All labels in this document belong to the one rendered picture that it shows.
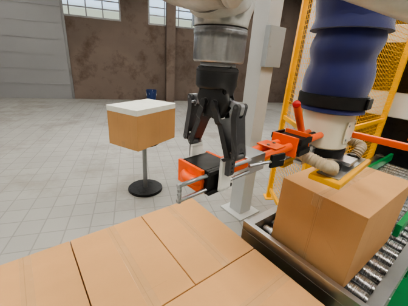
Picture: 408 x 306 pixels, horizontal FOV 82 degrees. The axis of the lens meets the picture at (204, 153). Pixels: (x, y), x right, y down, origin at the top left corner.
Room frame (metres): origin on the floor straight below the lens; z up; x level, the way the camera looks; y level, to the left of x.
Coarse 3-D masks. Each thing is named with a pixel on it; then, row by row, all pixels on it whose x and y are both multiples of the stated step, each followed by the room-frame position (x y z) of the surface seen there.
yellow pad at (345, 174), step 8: (360, 160) 0.84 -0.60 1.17; (368, 160) 0.86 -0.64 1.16; (344, 168) 0.75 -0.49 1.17; (352, 168) 0.76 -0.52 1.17; (360, 168) 0.78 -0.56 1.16; (312, 176) 0.70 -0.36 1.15; (320, 176) 0.69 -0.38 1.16; (328, 176) 0.68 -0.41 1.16; (336, 176) 0.68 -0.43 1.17; (344, 176) 0.70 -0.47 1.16; (352, 176) 0.71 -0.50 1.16; (328, 184) 0.66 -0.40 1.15; (336, 184) 0.64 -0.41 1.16; (344, 184) 0.66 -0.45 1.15
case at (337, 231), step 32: (288, 192) 1.06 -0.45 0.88; (320, 192) 0.96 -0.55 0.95; (352, 192) 0.98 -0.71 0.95; (384, 192) 1.00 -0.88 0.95; (288, 224) 1.03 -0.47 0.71; (320, 224) 0.91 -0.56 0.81; (352, 224) 0.82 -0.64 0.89; (384, 224) 0.98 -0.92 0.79; (320, 256) 0.88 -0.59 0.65; (352, 256) 0.78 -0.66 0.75
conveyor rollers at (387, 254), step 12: (384, 168) 2.32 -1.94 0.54; (396, 168) 2.32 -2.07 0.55; (264, 228) 1.20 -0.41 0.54; (396, 240) 1.18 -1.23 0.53; (384, 252) 1.08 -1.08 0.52; (396, 252) 1.06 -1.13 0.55; (372, 264) 0.97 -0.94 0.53; (360, 276) 0.87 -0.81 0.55; (372, 276) 0.89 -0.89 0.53; (348, 288) 0.81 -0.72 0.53; (360, 288) 0.80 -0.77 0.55; (372, 288) 0.81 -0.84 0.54
